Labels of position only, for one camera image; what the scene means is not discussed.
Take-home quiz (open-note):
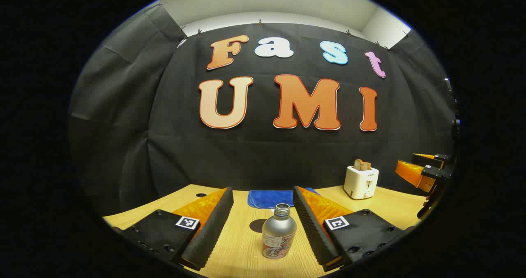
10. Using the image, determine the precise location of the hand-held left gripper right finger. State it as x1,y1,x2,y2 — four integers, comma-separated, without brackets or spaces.
293,185,416,272

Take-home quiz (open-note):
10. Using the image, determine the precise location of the silver water bottle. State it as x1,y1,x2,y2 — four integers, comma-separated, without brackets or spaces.
262,203,297,259

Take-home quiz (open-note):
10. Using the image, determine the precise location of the cream toaster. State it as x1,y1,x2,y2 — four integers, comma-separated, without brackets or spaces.
344,165,379,200

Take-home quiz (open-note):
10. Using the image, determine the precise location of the dark round coaster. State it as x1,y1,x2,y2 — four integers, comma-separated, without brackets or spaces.
249,219,270,233

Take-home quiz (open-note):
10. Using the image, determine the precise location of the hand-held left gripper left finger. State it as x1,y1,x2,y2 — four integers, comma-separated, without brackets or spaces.
112,187,234,271

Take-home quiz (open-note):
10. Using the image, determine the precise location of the blue towel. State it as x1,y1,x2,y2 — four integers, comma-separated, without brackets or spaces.
247,188,319,209

